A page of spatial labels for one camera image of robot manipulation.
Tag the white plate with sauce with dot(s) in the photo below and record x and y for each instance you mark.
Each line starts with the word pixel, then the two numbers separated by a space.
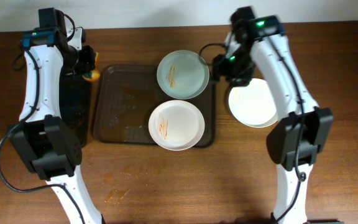
pixel 176 125

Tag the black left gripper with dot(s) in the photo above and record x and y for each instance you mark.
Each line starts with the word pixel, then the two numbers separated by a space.
pixel 86 62

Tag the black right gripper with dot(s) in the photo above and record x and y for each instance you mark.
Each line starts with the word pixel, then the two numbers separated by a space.
pixel 234 73

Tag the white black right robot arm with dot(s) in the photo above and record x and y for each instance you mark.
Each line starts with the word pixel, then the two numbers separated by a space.
pixel 302 128

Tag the green yellow scrub sponge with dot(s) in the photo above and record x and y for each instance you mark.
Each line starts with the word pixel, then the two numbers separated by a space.
pixel 93 75

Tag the black plastic tray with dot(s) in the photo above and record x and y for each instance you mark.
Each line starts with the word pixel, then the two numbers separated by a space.
pixel 75 97

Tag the pale green plate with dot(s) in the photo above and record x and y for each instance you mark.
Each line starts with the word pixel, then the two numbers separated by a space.
pixel 182 74

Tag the brown serving tray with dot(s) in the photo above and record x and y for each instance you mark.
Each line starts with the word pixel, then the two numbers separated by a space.
pixel 127 97

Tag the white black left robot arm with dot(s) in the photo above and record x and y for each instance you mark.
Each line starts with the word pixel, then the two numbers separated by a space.
pixel 53 124

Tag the cream white plate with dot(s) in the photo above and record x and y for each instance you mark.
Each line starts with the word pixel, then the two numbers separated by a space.
pixel 253 105

